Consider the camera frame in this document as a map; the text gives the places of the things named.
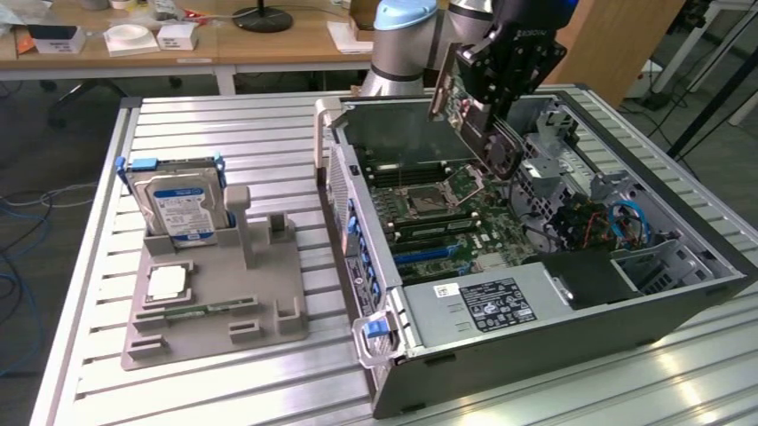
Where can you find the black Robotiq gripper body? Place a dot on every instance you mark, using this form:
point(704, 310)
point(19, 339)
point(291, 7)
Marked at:
point(533, 22)

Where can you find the low-profile NVIDIA graphics card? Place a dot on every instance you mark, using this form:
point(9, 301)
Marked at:
point(504, 151)

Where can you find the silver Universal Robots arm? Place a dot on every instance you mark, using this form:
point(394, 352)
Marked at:
point(404, 53)

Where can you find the wooden cabinet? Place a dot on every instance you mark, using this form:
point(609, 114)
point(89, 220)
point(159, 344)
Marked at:
point(616, 53)

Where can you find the white floor bin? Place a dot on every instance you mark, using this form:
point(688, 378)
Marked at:
point(642, 80)

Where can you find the perforated metal drive cage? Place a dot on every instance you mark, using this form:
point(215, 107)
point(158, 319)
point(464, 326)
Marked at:
point(545, 177)

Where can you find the metal socket cover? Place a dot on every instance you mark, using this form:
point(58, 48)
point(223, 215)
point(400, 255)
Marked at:
point(456, 188)

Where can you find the black tripod stand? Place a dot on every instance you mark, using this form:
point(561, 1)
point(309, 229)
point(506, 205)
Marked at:
point(678, 148)

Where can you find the CPU socket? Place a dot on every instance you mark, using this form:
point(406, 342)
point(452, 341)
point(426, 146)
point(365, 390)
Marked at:
point(428, 202)

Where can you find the green motherboard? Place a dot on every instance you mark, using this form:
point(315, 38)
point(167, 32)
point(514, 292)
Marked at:
point(494, 224)

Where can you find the green RAM stick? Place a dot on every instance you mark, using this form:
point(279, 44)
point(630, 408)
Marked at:
point(436, 231)
point(205, 308)

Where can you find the black round lamp base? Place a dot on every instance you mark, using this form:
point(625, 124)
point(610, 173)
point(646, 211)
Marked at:
point(263, 21)

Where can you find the blue expansion slot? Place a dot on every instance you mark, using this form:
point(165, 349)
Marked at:
point(424, 255)

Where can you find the white paper label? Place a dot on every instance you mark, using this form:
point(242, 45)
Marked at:
point(194, 60)

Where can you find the metal disk bay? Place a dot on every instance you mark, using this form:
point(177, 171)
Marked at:
point(664, 262)

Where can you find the white cardboard box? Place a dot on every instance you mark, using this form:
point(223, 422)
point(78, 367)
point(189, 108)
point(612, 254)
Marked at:
point(177, 37)

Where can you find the grey power supply unit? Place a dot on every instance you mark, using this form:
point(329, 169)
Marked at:
point(433, 319)

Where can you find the white round holder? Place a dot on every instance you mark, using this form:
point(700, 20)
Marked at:
point(130, 42)

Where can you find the blue case release latch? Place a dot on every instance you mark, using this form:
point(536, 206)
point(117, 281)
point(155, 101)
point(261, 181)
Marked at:
point(375, 330)

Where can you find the grey parts rack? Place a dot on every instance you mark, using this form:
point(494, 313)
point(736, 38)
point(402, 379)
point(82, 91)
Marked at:
point(219, 275)

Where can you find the wooden desk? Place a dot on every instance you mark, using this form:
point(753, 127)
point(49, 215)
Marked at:
point(89, 62)

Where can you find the black open PC case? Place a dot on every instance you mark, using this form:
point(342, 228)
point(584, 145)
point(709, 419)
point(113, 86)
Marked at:
point(533, 368)

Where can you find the silver CPU chip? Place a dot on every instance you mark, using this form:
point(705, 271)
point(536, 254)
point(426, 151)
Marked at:
point(167, 282)

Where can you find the white box with black lid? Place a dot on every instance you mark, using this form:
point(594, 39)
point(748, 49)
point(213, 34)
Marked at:
point(59, 44)

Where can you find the black office chair base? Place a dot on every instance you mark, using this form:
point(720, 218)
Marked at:
point(58, 116)

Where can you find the clear plastic bag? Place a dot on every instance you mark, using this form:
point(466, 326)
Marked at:
point(18, 18)

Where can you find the hard disk with blue bracket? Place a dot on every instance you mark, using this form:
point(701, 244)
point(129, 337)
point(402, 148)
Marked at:
point(178, 208)

